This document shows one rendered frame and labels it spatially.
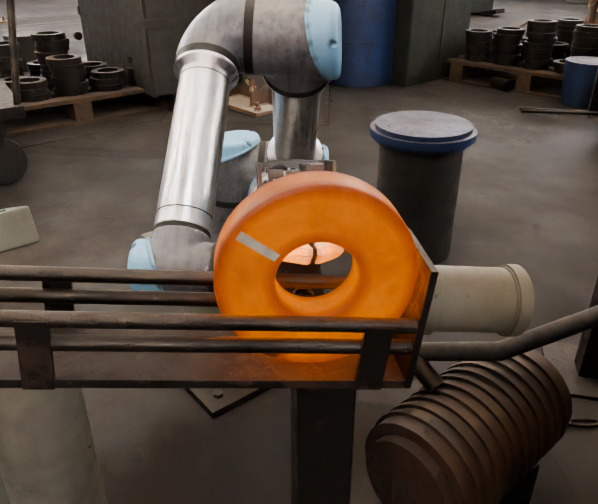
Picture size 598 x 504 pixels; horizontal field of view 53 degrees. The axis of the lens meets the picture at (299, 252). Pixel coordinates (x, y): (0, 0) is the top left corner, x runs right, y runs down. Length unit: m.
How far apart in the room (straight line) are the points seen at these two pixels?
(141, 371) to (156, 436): 0.88
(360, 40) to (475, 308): 3.79
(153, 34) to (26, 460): 2.94
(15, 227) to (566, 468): 1.09
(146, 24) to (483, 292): 3.16
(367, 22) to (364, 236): 3.80
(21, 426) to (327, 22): 0.67
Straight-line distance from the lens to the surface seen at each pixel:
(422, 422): 0.59
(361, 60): 4.24
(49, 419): 0.81
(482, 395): 0.63
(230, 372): 0.47
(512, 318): 0.50
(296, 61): 0.92
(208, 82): 0.87
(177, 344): 0.44
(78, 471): 0.88
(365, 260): 0.44
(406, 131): 1.78
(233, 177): 1.28
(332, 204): 0.41
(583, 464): 1.38
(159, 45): 3.57
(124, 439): 1.35
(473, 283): 0.48
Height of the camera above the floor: 0.93
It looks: 28 degrees down
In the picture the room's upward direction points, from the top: straight up
